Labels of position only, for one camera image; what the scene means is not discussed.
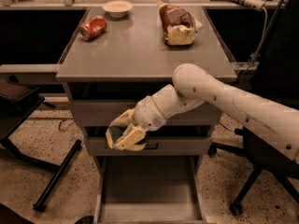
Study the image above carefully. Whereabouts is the middle grey drawer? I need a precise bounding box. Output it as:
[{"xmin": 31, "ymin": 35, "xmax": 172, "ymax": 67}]
[{"xmin": 84, "ymin": 136, "xmax": 211, "ymax": 156}]

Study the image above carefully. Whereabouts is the white bowl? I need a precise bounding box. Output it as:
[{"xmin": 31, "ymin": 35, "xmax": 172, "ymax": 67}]
[{"xmin": 103, "ymin": 0, "xmax": 133, "ymax": 19}]

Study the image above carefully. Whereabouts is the top grey drawer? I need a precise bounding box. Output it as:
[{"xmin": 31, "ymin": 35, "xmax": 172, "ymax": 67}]
[{"xmin": 68, "ymin": 99, "xmax": 222, "ymax": 127}]

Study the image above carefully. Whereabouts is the bottom grey drawer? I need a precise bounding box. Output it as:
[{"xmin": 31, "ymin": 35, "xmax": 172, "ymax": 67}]
[{"xmin": 93, "ymin": 156, "xmax": 206, "ymax": 224}]

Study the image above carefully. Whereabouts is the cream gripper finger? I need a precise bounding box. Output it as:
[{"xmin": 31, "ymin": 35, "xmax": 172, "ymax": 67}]
[
  {"xmin": 106, "ymin": 126, "xmax": 146, "ymax": 151},
  {"xmin": 108, "ymin": 109, "xmax": 135, "ymax": 131}
]

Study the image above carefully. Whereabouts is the crushed red soda can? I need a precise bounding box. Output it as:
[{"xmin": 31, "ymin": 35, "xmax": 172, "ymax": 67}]
[{"xmin": 79, "ymin": 16, "xmax": 107, "ymax": 40}]

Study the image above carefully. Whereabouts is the black stand with seat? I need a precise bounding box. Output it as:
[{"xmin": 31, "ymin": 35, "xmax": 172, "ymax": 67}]
[{"xmin": 0, "ymin": 75, "xmax": 83, "ymax": 213}]

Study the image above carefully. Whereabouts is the black office chair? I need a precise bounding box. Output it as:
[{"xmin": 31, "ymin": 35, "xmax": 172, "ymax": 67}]
[{"xmin": 208, "ymin": 0, "xmax": 299, "ymax": 217}]

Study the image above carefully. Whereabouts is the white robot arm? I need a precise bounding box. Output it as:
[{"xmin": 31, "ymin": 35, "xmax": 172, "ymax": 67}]
[{"xmin": 106, "ymin": 63, "xmax": 299, "ymax": 163}]

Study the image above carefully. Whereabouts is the white cable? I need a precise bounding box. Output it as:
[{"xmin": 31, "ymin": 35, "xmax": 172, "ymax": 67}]
[{"xmin": 237, "ymin": 7, "xmax": 269, "ymax": 79}]

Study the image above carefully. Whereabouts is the grey drawer cabinet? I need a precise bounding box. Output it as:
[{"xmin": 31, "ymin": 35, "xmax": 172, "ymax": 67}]
[{"xmin": 55, "ymin": 6, "xmax": 238, "ymax": 224}]

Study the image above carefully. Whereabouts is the grey drawer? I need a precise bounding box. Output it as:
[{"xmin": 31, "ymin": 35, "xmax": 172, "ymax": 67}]
[
  {"xmin": 68, "ymin": 99, "xmax": 222, "ymax": 127},
  {"xmin": 93, "ymin": 156, "xmax": 206, "ymax": 224},
  {"xmin": 84, "ymin": 136, "xmax": 211, "ymax": 156}
]

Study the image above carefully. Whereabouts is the brown chip bag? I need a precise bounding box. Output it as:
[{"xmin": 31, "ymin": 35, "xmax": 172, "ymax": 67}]
[{"xmin": 157, "ymin": 1, "xmax": 203, "ymax": 46}]

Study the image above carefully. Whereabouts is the green and yellow sponge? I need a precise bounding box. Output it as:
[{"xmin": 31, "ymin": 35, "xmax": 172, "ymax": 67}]
[{"xmin": 108, "ymin": 126, "xmax": 125, "ymax": 142}]

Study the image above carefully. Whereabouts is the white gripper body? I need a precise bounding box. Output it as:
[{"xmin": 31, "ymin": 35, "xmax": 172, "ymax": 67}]
[{"xmin": 133, "ymin": 96, "xmax": 166, "ymax": 131}]

